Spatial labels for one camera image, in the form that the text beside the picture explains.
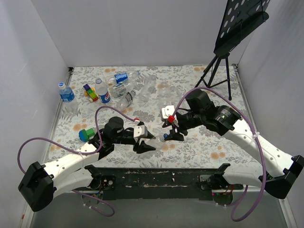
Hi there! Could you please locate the blue green toy block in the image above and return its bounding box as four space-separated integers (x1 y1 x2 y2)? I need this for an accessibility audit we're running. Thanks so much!
78 128 95 142

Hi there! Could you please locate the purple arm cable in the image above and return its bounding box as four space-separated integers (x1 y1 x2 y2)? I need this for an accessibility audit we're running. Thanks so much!
172 87 264 222
18 106 141 217

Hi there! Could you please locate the black music stand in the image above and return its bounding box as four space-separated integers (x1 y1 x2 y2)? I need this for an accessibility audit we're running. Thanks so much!
195 0 270 101

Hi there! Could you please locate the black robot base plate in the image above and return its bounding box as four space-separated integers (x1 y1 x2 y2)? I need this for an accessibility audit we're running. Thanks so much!
80 163 247 202

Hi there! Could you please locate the Pocari Sweat plastic bottle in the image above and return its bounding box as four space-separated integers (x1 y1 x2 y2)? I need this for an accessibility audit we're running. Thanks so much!
59 86 78 111

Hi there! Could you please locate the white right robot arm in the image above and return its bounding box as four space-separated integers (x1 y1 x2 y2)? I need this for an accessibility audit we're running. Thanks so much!
161 89 304 199

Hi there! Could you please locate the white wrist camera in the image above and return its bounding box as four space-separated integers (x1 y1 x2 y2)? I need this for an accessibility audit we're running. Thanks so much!
133 118 148 141
161 105 179 127

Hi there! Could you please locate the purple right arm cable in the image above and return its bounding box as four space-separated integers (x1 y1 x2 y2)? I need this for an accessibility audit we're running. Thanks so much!
172 87 264 222

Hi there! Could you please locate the tall clear plastic bottle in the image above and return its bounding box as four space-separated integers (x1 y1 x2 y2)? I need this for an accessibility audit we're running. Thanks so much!
138 75 157 102

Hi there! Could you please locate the Pocari Sweat cap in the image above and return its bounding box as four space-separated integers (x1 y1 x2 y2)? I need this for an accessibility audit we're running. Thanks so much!
58 82 66 89

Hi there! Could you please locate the clear bottle black label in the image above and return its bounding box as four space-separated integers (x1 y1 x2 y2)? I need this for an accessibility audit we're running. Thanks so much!
116 90 136 111

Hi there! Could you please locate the Pepsi plastic bottle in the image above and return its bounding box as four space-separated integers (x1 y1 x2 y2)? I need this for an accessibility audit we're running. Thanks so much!
106 70 141 86
95 77 111 104

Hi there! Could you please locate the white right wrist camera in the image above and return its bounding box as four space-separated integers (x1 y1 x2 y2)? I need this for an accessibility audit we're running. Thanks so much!
161 105 179 127

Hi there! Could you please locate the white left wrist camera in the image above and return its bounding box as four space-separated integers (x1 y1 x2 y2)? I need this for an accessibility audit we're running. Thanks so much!
133 118 148 141

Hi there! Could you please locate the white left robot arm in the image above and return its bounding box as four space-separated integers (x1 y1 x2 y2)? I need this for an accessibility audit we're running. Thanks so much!
18 117 154 212

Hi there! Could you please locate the small labelled clear bottle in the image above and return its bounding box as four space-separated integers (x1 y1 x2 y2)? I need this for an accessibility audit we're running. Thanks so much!
108 79 137 98

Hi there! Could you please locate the colourful toy block car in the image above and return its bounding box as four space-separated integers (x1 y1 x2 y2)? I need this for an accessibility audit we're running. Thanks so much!
83 84 98 102

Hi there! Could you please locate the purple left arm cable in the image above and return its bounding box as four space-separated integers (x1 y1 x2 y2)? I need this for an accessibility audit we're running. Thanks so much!
18 106 141 217

